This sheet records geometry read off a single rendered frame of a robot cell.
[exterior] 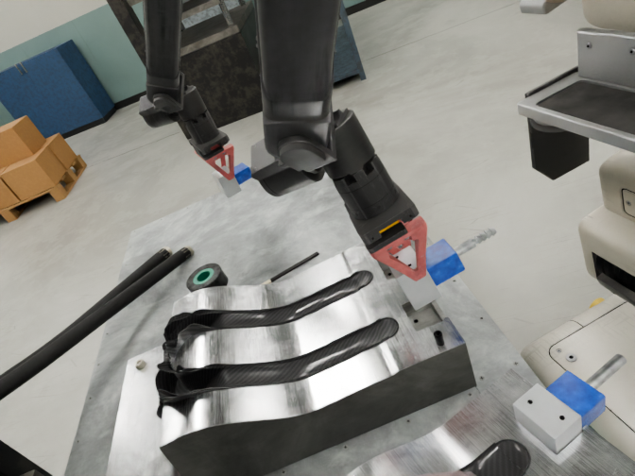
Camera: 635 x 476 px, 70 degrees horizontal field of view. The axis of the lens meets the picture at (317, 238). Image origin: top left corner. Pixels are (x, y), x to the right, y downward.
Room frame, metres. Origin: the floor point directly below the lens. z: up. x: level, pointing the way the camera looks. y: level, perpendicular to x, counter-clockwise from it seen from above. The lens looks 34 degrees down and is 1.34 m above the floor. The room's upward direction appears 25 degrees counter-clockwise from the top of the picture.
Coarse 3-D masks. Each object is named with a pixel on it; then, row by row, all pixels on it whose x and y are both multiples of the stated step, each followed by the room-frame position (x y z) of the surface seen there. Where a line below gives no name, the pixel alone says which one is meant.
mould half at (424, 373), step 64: (320, 320) 0.48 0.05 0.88; (448, 320) 0.38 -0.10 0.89; (128, 384) 0.56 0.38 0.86; (320, 384) 0.37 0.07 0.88; (384, 384) 0.34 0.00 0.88; (448, 384) 0.34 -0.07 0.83; (128, 448) 0.43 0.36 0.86; (192, 448) 0.35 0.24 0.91; (256, 448) 0.35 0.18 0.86; (320, 448) 0.34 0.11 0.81
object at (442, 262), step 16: (480, 240) 0.40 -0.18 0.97; (400, 256) 0.43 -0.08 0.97; (432, 256) 0.41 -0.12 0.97; (448, 256) 0.39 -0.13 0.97; (400, 272) 0.40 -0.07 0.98; (432, 272) 0.39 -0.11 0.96; (448, 272) 0.38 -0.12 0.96; (416, 288) 0.38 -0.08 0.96; (432, 288) 0.38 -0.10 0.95; (416, 304) 0.38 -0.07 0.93
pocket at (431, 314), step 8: (408, 304) 0.43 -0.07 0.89; (432, 304) 0.43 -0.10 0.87; (408, 312) 0.43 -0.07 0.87; (416, 312) 0.43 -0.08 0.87; (424, 312) 0.43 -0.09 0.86; (432, 312) 0.42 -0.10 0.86; (440, 312) 0.41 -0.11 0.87; (416, 320) 0.42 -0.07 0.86; (424, 320) 0.42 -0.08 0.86; (432, 320) 0.41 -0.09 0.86; (440, 320) 0.40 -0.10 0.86; (416, 328) 0.41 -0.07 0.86; (424, 328) 0.40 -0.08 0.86
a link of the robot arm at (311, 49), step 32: (256, 0) 0.32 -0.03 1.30; (288, 0) 0.30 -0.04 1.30; (320, 0) 0.30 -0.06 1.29; (288, 32) 0.32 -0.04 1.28; (320, 32) 0.31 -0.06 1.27; (288, 64) 0.33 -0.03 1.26; (320, 64) 0.33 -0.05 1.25; (288, 96) 0.35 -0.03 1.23; (320, 96) 0.35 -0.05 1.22; (288, 128) 0.37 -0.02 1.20; (320, 128) 0.37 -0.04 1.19
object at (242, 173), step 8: (224, 168) 0.98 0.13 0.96; (240, 168) 0.98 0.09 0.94; (248, 168) 0.97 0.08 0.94; (216, 176) 0.96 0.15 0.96; (240, 176) 0.96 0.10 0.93; (248, 176) 0.96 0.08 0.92; (224, 184) 0.94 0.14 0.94; (232, 184) 0.95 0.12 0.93; (224, 192) 0.95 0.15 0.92; (232, 192) 0.95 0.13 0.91
